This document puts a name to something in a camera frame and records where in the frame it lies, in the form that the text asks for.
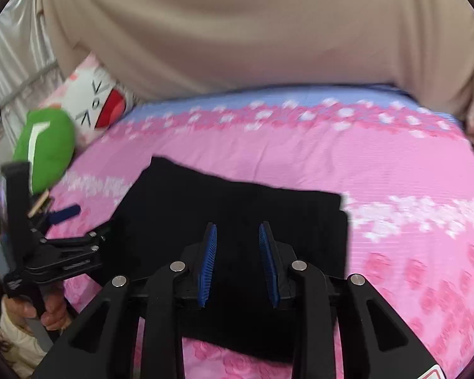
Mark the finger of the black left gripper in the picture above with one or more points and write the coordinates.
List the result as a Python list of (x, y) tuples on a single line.
[(58, 216)]

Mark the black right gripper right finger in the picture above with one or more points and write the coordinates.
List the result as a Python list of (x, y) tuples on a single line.
[(276, 260)]

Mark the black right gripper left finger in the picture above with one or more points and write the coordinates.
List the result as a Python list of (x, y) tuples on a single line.
[(199, 262)]

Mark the black pants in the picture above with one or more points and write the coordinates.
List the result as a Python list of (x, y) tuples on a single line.
[(170, 206)]

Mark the person's left hand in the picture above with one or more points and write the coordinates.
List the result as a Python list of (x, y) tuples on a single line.
[(55, 317)]

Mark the green pillow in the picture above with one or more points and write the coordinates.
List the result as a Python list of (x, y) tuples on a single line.
[(47, 142)]

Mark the white cartoon face pillow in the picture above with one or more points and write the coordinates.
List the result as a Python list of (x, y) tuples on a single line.
[(93, 99)]

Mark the silver curtain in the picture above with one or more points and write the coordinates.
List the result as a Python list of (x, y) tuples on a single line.
[(28, 68)]

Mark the pink rose bed sheet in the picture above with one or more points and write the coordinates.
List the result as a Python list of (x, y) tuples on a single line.
[(406, 175)]

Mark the beige curtain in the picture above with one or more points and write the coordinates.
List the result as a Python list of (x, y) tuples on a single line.
[(165, 49)]

